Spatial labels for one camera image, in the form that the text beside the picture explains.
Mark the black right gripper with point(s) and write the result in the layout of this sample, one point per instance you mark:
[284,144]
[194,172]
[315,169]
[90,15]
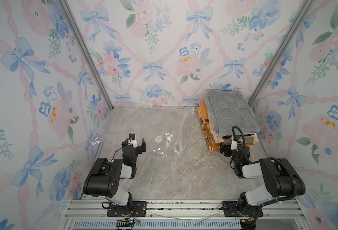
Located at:
[227,148]

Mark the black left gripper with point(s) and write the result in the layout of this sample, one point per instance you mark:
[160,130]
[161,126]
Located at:
[140,150]

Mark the orange cartoon print blanket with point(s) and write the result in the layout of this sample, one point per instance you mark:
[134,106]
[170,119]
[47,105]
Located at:
[205,126]

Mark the clear plastic vacuum bag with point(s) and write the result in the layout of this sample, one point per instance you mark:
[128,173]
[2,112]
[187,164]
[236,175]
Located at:
[173,124]

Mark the grey fleece blanket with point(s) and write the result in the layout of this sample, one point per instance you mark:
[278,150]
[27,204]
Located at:
[228,109]

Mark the cream fleece blanket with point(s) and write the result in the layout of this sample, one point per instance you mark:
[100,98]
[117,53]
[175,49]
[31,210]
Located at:
[251,138]

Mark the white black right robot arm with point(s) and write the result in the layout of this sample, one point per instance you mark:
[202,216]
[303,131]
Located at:
[281,182]

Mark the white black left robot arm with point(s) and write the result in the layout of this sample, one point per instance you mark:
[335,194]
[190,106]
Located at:
[104,178]

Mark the white round bag valve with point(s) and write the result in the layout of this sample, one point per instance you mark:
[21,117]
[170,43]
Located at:
[158,139]

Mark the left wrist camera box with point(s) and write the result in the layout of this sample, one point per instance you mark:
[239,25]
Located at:
[132,140]

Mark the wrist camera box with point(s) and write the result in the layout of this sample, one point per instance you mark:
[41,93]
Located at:
[235,142]
[132,140]

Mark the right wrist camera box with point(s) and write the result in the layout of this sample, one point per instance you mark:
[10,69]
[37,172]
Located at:
[235,142]

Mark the left floor aluminium rail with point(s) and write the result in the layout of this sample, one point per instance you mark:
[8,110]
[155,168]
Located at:
[101,142]

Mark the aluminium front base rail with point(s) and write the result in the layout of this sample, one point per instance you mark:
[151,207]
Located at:
[88,214]

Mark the left rear aluminium corner post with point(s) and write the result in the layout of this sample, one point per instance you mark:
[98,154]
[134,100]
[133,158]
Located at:
[71,22]

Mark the aluminium corner post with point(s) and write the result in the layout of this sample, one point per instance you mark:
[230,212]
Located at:
[71,22]
[291,32]

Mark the right rear aluminium corner post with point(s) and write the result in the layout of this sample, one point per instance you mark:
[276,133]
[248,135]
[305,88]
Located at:
[291,32]

